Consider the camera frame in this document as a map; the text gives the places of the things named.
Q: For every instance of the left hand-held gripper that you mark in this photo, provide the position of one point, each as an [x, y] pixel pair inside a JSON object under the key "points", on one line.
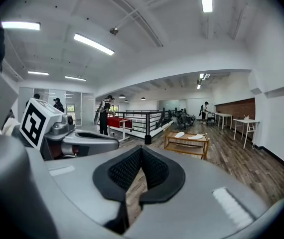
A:
{"points": [[33, 123]]}

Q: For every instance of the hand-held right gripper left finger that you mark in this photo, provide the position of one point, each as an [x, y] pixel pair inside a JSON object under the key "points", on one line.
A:
{"points": [[77, 183]]}

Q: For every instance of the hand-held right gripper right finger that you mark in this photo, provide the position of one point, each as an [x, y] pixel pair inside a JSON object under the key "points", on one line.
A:
{"points": [[196, 195]]}

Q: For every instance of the red table with white legs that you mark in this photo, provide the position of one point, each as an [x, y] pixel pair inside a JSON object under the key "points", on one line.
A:
{"points": [[114, 122]]}

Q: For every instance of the glass partition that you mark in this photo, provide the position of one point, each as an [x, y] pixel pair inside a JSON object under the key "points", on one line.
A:
{"points": [[82, 108]]}

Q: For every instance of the black metal railing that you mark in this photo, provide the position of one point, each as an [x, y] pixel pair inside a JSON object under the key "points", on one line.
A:
{"points": [[147, 124]]}

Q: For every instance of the low wooden coffee table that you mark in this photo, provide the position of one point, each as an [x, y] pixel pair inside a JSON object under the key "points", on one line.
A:
{"points": [[169, 134]]}

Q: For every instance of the black cart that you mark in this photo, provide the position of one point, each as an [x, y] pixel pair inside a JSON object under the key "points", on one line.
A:
{"points": [[211, 119]]}

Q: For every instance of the pile of dark equipment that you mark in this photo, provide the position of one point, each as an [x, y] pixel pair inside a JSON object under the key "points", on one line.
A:
{"points": [[184, 118]]}

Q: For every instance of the small objects on white table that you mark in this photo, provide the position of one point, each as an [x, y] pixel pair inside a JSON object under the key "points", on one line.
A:
{"points": [[246, 118]]}

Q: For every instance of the round metal ceiling fixture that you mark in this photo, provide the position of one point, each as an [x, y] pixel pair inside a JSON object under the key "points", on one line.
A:
{"points": [[113, 31]]}

